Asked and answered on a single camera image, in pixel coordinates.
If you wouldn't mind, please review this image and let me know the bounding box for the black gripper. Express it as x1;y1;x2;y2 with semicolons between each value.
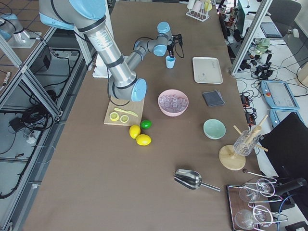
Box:
167;40;175;57

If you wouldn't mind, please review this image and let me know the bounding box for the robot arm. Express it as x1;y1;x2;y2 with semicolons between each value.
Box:
0;13;41;49
39;0;172;102

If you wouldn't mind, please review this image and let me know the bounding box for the light blue cup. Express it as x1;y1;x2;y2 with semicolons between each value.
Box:
165;55;176;69

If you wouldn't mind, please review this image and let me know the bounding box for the pink bowl of ice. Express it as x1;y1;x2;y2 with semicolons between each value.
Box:
158;89;189;117

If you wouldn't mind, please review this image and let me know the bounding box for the wooden cup tree stand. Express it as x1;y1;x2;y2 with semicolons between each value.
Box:
218;115;268;170

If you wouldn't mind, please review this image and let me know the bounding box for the metal ice scoop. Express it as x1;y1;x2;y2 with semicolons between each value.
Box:
174;169;221;192

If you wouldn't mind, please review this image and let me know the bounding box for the cream rabbit tray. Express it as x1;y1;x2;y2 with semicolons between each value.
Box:
192;57;223;84

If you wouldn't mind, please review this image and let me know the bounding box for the grey folded cloth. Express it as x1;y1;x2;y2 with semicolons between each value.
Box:
202;90;225;107

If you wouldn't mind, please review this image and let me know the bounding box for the yellow plastic knife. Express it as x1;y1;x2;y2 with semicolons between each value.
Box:
114;107;139;117

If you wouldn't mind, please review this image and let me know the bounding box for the wooden cutting board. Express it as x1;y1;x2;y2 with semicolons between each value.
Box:
104;97;144;126

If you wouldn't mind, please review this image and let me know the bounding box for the green lime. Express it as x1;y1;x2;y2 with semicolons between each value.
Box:
140;120;152;129

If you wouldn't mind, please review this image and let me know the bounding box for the lemon slice inner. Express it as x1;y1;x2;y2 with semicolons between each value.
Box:
120;115;129;123

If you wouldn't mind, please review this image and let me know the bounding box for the lemon slice near edge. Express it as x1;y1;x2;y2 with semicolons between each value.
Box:
109;112;120;121

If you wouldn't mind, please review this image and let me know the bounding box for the yellow lemon upper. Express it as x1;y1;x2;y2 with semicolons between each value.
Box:
129;125;141;139

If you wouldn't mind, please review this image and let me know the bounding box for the yellow lemon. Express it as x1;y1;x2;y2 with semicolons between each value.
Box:
129;125;141;139
136;134;152;146

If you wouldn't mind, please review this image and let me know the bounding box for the mint green bowl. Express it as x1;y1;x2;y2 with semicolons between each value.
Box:
203;119;226;140

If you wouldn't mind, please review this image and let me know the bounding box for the yellow lemon lower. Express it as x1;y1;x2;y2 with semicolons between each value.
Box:
136;134;152;146

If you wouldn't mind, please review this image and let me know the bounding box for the clear textured glass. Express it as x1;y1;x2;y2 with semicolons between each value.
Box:
233;130;260;156

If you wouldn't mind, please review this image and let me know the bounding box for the blue teach pendant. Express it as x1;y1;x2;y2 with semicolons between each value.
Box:
260;80;303;127

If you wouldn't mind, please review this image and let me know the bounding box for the bar spoon dark tip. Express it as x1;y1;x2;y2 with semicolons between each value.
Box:
242;168;277;182

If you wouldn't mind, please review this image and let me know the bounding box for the wine glass upper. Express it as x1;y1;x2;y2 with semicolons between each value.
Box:
239;178;275;202

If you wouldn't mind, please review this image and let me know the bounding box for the wine glass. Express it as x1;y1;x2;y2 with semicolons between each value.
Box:
235;205;274;231
239;178;275;202

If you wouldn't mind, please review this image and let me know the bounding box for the black framed glass tray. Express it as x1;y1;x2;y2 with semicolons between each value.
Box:
226;185;254;231

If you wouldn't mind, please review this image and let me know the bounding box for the wine glass lower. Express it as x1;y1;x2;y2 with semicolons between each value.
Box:
235;205;274;231

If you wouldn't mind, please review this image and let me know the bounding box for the white wire cup rack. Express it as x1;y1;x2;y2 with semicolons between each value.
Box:
186;0;212;22

